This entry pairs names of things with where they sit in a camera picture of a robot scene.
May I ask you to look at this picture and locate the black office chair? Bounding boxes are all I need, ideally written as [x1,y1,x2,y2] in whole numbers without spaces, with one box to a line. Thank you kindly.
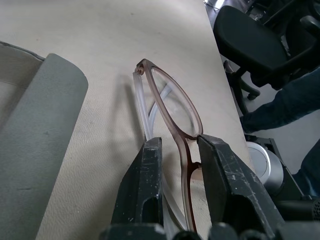
[213,0,320,113]

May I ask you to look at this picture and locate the person in blue jeans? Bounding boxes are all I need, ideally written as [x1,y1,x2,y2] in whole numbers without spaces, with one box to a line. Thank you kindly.
[239,67,320,198]

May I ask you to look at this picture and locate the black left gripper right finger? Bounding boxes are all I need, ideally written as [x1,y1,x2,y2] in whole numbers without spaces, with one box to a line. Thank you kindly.
[196,134,286,240]

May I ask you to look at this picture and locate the grey glasses case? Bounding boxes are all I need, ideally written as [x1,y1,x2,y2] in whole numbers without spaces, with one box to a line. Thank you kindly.
[0,41,89,240]

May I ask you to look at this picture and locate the silver round robot joint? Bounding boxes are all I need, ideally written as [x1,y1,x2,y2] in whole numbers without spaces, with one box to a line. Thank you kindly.
[246,141,285,197]

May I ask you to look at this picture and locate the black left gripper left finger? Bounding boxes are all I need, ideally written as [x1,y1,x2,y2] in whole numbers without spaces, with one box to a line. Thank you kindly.
[110,136,165,226]

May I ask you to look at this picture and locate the brown translucent eyeglasses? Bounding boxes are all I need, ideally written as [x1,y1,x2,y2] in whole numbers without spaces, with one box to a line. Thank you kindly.
[131,58,204,233]

